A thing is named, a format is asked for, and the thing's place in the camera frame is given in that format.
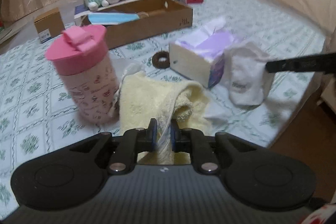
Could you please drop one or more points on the blue surgical face mask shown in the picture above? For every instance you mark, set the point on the blue surgical face mask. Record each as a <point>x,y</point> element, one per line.
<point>111,18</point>

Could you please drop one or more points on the tissue box with purple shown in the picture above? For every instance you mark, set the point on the tissue box with purple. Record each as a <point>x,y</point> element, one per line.
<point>199,55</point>

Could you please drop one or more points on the pink lidded tumbler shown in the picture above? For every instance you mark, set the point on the pink lidded tumbler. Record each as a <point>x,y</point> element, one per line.
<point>81,58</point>

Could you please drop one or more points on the yellow fluffy towel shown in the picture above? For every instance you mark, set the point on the yellow fluffy towel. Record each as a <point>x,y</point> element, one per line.
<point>143,98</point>

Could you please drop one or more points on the small brown cardboard box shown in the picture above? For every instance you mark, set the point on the small brown cardboard box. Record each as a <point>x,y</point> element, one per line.
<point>49,25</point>

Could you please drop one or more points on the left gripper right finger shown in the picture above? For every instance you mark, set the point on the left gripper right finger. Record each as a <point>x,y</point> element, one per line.
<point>197,145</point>

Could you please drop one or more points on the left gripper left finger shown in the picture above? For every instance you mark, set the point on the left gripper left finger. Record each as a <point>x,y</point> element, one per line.
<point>127,147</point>

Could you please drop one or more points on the open brown cardboard tray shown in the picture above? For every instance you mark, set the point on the open brown cardboard tray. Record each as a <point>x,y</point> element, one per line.
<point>156,17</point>

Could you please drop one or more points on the blue white flat box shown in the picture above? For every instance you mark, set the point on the blue white flat box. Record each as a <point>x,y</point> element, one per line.
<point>81,11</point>

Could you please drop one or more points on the white fluffy sock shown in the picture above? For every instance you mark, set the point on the white fluffy sock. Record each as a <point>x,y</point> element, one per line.
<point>245,75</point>

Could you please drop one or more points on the brown hair scrunchie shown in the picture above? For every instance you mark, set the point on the brown hair scrunchie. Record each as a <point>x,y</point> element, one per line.
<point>160,60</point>

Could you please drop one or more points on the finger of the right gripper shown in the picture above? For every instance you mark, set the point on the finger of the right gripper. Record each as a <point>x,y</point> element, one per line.
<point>324,63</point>

